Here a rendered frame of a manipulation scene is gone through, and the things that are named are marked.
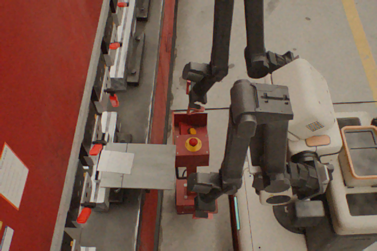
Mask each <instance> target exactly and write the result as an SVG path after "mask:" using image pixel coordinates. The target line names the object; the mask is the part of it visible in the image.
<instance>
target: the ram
mask: <svg viewBox="0 0 377 251"><path fill-rule="evenodd" d="M103 2H104V0H0V157H1V153H2V150H3V147H4V144H5V142H6V143H7V144H8V145H9V146H10V148H11V149H12V150H13V151H14V152H15V154H16V155H17V156H18V157H19V158H20V159H21V160H22V161H23V163H24V164H25V165H26V167H27V168H28V169H29V172H28V176H27V180H26V183H25V187H24V193H23V196H22V200H21V204H20V207H19V210H18V209H16V208H15V207H14V206H13V205H12V204H10V203H9V202H8V201H7V200H6V199H4V198H3V197H2V196H1V195H0V221H1V222H2V227H1V231H0V245H1V241H2V237H3V234H4V230H5V226H6V225H7V226H8V227H10V228H11V229H12V230H13V231H14V232H13V235H12V239H11V244H10V247H9V250H8V251H51V246H52V241H53V237H54V232H55V227H56V223H57V218H58V212H59V207H60V204H61V199H62V193H63V190H64V185H65V180H66V176H67V171H68V166H69V163H70V157H71V152H72V147H73V143H74V138H75V133H76V129H77V124H78V119H79V115H80V110H81V105H82V99H83V96H84V91H85V86H86V83H87V77H88V72H89V69H90V63H91V58H92V53H93V49H94V44H95V39H96V36H97V30H98V25H99V21H100V16H101V11H102V6H103ZM109 4H110V0H107V5H106V9H105V14H104V20H103V23H102V28H101V34H100V39H99V43H98V48H97V54H96V58H95V63H94V68H93V72H92V77H91V82H90V87H89V91H88V97H87V102H86V105H85V111H84V116H83V119H82V125H81V131H80V136H79V139H78V145H77V150H76V154H75V159H74V165H73V168H72V174H71V179H70V185H69V188H68V193H67V198H66V202H65V207H64V213H63V217H62V222H61V227H60V231H59V236H58V241H57V247H56V251H59V250H60V247H61V241H62V235H63V232H64V226H65V221H66V217H67V211H68V206H69V202H70V197H71V191H72V186H73V182H74V177H75V171H76V168H77V162H78V156H79V153H80V148H81V142H82V137H83V133H84V127H85V122H86V118H87V112H88V107H89V103H90V98H91V92H92V87H93V83H94V78H95V72H96V69H97V63H98V57H99V54H100V49H101V43H102V38H103V34H104V28H105V23H106V19H107V14H108V8H109Z"/></svg>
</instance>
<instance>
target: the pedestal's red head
mask: <svg viewBox="0 0 377 251"><path fill-rule="evenodd" d="M207 119H208V113H194V114H190V115H189V114H187V113H174V110H172V122H173V145H174V141H175V145H176V160H175V167H207V166H209V164H210V145H209V134H208V129H207ZM189 128H193V129H195V130H196V134H188V129H189ZM174 131H175V139H174ZM191 137H196V138H198V139H200V141H201V143H202V145H201V149H200V150H198V151H189V150H188V149H187V148H186V141H187V140H188V139H189V138H191Z"/></svg>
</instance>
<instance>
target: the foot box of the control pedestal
mask: <svg viewBox="0 0 377 251"><path fill-rule="evenodd" d="M184 184H187V180H178V179H176V203H177V214H194V212H195V205H194V199H184ZM201 211H202V212H208V213H218V212H219V209H218V199H216V211H214V212H210V211H209V210H201Z"/></svg>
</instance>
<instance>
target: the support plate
mask: <svg viewBox="0 0 377 251"><path fill-rule="evenodd" d="M126 145H127V143H107V148H106V151H116V152H122V153H125V151H126ZM134 152H135V153H136V155H135V160H134V165H133V170H132V174H131V175H130V174H124V175H123V174H120V173H111V172H107V171H106V172H105V171H103V172H102V178H101V184H100V187H115V188H131V189H163V190H173V186H174V169H175V160H176V145H164V144H128V145H127V153H132V154H134ZM122 175H123V183H122V187H121V180H122V177H120V176H122Z"/></svg>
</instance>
